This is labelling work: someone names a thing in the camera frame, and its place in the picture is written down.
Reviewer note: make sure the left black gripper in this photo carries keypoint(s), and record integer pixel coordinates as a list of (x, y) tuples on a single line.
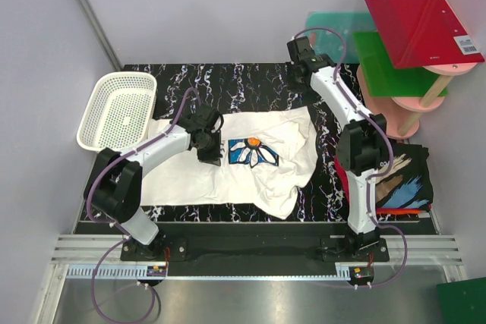
[(209, 153)]

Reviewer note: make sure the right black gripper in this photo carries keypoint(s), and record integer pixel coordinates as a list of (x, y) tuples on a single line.
[(300, 48)]

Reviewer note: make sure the white daisy print t-shirt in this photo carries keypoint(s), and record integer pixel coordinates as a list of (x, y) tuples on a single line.
[(266, 158)]

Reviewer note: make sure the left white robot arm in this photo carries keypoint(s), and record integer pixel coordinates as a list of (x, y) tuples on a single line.
[(114, 187)]

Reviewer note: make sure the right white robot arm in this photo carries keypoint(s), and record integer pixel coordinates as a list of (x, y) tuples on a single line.
[(363, 144)]

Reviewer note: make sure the black marbled table mat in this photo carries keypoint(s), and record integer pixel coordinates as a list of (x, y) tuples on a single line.
[(251, 87)]

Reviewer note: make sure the green plastic sheet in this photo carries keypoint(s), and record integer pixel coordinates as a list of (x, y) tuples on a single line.
[(382, 79)]

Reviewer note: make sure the white perforated plastic basket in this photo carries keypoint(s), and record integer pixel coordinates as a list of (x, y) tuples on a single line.
[(118, 111)]

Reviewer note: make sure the pink wooden tiered shelf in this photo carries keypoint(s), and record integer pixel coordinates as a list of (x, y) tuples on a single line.
[(403, 113)]

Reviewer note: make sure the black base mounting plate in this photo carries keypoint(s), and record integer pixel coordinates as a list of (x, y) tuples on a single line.
[(329, 242)]

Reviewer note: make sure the red plastic sheet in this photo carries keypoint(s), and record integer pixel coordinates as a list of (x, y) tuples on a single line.
[(419, 33)]

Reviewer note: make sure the black folded printed t-shirt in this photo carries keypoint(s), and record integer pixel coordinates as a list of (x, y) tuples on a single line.
[(408, 185)]

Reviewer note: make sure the red folded t-shirt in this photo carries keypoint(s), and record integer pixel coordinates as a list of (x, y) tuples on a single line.
[(341, 180)]

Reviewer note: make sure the dark green board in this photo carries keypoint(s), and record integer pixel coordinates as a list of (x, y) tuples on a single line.
[(463, 302)]

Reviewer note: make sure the aluminium rail frame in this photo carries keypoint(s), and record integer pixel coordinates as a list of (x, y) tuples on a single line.
[(80, 254)]

